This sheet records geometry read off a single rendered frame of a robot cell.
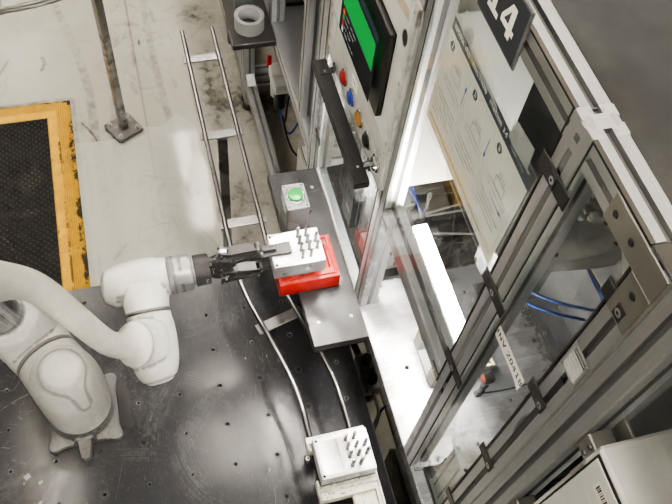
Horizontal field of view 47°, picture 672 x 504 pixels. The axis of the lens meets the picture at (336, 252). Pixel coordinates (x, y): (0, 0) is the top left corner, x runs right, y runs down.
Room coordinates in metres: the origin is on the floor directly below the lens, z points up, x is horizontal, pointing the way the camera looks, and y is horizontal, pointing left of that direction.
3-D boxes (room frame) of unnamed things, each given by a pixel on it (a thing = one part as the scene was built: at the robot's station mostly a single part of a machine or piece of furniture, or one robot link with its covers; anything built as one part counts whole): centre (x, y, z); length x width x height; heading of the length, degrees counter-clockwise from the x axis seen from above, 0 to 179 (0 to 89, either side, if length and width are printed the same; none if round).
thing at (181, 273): (0.89, 0.35, 1.03); 0.09 x 0.06 x 0.09; 23
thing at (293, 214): (1.17, 0.12, 0.97); 0.08 x 0.08 x 0.12; 23
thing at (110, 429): (0.61, 0.56, 0.71); 0.22 x 0.18 x 0.06; 23
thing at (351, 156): (1.14, 0.04, 1.37); 0.36 x 0.04 x 0.04; 23
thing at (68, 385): (0.64, 0.58, 0.85); 0.18 x 0.16 x 0.22; 51
